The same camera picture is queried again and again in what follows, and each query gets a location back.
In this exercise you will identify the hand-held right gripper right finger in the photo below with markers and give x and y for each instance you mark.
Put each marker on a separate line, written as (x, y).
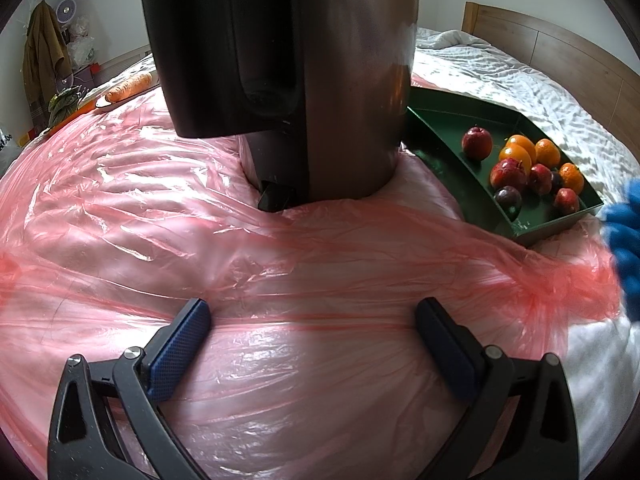
(452, 360)

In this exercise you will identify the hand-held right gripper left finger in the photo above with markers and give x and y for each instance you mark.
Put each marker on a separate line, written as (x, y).
(180, 350)

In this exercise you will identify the dark purple plum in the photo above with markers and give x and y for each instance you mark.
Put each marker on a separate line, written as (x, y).
(557, 182)
(508, 200)

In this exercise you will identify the red apple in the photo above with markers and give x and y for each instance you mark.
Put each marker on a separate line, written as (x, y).
(540, 179)
(566, 201)
(508, 175)
(476, 142)

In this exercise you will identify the green tray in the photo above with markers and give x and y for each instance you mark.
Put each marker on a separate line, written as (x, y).
(445, 160)

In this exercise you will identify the orange mandarin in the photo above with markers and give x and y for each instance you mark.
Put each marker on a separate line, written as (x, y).
(515, 157)
(522, 141)
(571, 178)
(547, 152)

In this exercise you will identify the person's left hand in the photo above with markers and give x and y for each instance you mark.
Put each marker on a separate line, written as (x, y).
(630, 250)

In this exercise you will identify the pink plastic sheet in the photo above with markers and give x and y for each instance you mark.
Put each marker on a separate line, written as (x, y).
(250, 270)

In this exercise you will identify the striped white plate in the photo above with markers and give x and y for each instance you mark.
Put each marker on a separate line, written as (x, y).
(107, 106)

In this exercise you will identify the orange plate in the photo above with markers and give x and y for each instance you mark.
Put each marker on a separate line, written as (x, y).
(85, 111)

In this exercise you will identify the carrot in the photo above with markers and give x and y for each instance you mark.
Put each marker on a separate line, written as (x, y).
(127, 87)

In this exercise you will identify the green leafy vegetable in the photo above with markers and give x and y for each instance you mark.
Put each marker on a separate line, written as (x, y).
(64, 104)

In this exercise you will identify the purple cabinet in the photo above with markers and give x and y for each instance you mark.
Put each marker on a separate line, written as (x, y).
(82, 79)

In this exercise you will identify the bed with white sheet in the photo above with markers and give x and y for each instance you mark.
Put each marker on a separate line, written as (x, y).
(550, 85)

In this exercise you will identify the black electric kettle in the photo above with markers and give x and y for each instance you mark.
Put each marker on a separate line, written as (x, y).
(325, 85)

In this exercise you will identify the white plastic bag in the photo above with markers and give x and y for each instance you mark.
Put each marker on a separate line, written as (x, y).
(80, 42)

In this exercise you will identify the brown coat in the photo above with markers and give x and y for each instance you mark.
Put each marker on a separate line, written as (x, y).
(45, 55)

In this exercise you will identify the wooden headboard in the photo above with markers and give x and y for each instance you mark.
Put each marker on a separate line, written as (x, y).
(550, 45)

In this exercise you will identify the small white fan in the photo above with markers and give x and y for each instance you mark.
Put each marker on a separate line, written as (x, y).
(64, 11)

